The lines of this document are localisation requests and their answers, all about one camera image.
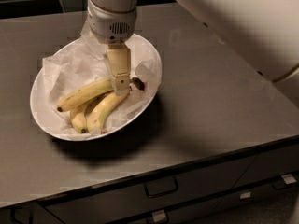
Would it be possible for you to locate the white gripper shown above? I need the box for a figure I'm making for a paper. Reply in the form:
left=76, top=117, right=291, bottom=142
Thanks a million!
left=87, top=0, right=137, bottom=96

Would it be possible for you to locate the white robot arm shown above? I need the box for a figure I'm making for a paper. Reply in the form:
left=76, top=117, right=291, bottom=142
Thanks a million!
left=88, top=0, right=299, bottom=102

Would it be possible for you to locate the white oval bowl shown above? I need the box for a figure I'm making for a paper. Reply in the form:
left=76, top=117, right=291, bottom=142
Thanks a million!
left=29, top=31, right=164, bottom=142

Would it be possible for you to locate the top yellow banana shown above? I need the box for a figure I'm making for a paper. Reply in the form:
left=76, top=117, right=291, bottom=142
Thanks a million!
left=56, top=78, right=113, bottom=112

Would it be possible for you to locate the right yellow banana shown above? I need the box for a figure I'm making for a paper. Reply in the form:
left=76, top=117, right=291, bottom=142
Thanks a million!
left=87, top=91, right=130, bottom=134

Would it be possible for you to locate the small lower yellow banana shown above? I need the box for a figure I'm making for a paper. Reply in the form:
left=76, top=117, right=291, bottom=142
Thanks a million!
left=70, top=100, right=93, bottom=133

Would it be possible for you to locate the white paper liner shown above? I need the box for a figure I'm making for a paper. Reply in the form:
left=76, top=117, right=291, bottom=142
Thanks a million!
left=42, top=19, right=162, bottom=135

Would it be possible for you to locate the upper dark drawer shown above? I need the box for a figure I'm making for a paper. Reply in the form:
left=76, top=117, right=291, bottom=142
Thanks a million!
left=42, top=156, right=255, bottom=224

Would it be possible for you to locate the dark drawer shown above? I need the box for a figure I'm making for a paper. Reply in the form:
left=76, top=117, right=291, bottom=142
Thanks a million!
left=42, top=156, right=255, bottom=224
left=235, top=144, right=299, bottom=188
left=107, top=172, right=299, bottom=224

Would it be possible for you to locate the lower dark drawer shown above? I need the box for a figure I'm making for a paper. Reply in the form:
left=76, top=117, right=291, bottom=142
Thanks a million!
left=107, top=172, right=299, bottom=224

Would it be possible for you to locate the right dark drawer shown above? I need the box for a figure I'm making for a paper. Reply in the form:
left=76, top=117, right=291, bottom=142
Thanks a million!
left=235, top=144, right=299, bottom=188

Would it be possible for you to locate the white label on drawer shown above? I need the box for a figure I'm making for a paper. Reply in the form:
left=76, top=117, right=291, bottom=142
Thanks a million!
left=281, top=174, right=297, bottom=185

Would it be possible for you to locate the black drawer handle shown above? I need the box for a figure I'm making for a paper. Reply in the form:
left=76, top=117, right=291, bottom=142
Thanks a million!
left=144, top=176, right=178, bottom=198

